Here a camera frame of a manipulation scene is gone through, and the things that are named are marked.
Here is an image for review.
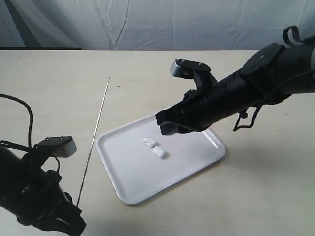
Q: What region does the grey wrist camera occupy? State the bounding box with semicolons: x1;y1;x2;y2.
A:
34;136;77;158
170;59;217;89

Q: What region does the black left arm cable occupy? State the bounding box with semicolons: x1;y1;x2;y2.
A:
0;93;34;149

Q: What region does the thin metal skewer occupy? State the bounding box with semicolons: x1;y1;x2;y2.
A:
76;76;110;207

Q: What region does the white rectangular plastic tray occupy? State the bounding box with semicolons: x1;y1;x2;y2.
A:
95;115;226;205

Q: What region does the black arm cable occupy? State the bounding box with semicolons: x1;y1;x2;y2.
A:
232;26;315;131
0;93;34;149

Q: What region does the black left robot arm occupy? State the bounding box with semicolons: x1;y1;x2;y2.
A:
0;147;86;236

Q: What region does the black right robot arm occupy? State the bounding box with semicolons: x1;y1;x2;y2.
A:
156;42;315;135

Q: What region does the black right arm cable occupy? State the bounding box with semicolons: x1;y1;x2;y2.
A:
232;26;315;131

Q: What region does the grey wrinkled backdrop cloth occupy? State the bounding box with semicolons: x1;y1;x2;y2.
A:
0;0;315;50

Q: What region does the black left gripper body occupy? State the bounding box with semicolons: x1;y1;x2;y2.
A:
14;169;74;224

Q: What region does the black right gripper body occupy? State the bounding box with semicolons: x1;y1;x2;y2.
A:
175;89;221;132

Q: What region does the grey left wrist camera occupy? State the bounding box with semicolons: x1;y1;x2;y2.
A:
34;136;77;158

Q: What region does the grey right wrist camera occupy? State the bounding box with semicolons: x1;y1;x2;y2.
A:
170;59;217;89

